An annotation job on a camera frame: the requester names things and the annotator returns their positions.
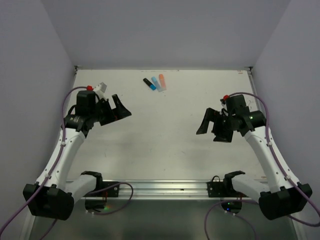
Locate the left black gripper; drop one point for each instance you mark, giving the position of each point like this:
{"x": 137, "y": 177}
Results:
{"x": 120, "y": 112}

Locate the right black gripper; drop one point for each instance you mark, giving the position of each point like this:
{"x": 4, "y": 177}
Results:
{"x": 212, "y": 114}

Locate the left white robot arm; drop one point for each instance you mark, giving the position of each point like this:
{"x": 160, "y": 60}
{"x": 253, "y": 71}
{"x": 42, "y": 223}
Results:
{"x": 51, "y": 196}

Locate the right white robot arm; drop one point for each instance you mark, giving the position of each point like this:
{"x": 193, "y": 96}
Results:
{"x": 283, "y": 194}

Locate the black blue highlighter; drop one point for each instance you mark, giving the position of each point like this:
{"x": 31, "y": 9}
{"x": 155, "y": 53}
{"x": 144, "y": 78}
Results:
{"x": 149, "y": 84}

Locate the light blue highlighter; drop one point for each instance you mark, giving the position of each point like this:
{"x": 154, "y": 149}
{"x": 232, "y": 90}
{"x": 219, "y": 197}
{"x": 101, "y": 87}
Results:
{"x": 156, "y": 84}

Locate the orange highlighter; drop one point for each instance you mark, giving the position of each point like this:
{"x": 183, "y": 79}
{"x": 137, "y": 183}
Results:
{"x": 162, "y": 82}

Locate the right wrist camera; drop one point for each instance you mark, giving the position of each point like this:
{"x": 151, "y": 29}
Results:
{"x": 223, "y": 102}

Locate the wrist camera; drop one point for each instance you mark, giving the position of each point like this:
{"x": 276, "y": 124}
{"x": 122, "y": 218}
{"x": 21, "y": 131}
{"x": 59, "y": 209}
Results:
{"x": 101, "y": 89}
{"x": 223, "y": 102}

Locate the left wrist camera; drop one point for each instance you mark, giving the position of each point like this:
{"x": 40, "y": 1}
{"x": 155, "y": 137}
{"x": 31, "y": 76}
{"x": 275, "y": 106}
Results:
{"x": 101, "y": 89}

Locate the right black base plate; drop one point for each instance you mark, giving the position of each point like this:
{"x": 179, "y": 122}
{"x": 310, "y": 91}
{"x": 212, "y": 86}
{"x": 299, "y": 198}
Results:
{"x": 216, "y": 189}

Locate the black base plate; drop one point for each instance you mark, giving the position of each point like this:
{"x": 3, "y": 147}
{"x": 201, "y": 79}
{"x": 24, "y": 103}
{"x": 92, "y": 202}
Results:
{"x": 216, "y": 189}
{"x": 110, "y": 193}

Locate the aluminium mounting rail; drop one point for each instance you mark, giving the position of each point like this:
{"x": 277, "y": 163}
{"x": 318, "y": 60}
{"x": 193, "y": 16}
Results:
{"x": 181, "y": 190}

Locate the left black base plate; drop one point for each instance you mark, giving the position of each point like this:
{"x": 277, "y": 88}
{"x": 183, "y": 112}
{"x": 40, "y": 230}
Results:
{"x": 110, "y": 193}

